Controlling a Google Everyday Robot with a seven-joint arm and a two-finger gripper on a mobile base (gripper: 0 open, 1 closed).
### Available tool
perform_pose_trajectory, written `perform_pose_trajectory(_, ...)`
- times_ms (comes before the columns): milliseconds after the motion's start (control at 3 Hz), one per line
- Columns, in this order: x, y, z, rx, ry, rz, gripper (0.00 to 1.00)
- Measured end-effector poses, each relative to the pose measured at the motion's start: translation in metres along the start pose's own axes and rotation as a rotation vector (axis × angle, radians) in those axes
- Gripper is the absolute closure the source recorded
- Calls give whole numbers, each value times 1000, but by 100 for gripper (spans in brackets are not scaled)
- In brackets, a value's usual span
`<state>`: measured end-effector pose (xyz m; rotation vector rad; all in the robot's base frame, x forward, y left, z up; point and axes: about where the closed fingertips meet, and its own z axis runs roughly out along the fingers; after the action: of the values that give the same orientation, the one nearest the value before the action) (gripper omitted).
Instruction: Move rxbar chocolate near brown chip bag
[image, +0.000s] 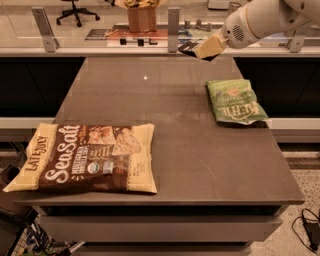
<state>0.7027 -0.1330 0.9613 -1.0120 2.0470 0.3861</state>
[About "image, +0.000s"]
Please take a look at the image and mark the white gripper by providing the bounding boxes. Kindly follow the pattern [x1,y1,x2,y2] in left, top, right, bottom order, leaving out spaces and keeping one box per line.
[194,7,259,59]

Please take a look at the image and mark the black rxbar chocolate bar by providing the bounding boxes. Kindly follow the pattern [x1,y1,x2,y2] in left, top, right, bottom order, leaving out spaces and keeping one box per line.
[178,41,218,61]

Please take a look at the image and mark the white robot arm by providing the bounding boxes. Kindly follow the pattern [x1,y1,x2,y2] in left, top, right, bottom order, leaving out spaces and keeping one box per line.
[194,0,320,59]

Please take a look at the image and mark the green kettle chip bag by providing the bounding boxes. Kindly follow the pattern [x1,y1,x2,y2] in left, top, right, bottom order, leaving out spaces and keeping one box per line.
[206,79,268,125]

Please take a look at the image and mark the brown sea salt chip bag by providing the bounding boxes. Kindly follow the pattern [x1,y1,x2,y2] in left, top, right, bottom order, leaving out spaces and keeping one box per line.
[4,123,157,193]

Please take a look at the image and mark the brown cardboard box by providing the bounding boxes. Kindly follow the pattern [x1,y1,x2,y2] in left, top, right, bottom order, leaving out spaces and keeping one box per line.
[127,6,156,33]

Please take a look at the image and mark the colourful floor mat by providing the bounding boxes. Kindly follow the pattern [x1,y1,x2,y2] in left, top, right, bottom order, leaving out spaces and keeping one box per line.
[86,23,222,40]

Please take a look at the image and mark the black office chair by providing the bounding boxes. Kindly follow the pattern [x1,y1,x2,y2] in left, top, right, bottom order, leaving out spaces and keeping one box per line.
[56,0,100,27]

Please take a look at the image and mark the grey table drawer base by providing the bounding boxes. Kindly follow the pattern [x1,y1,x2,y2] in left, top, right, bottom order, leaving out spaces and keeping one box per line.
[40,215,282,256]

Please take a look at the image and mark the middle metal glass post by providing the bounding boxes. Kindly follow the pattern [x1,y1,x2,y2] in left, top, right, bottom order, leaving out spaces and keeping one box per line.
[168,7,180,53]

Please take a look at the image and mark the metal glass post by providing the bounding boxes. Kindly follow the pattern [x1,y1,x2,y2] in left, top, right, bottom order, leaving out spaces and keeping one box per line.
[288,30,305,53]
[168,7,180,53]
[31,7,59,53]

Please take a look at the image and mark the right metal glass post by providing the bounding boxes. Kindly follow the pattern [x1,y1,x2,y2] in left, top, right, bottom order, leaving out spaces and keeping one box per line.
[288,30,305,53]

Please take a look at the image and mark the left metal glass post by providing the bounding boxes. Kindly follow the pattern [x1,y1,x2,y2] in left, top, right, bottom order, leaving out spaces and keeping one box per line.
[31,7,59,53]

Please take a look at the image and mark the black power adapter with cable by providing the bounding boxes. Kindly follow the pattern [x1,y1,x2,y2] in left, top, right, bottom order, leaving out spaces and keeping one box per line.
[291,208,320,254]

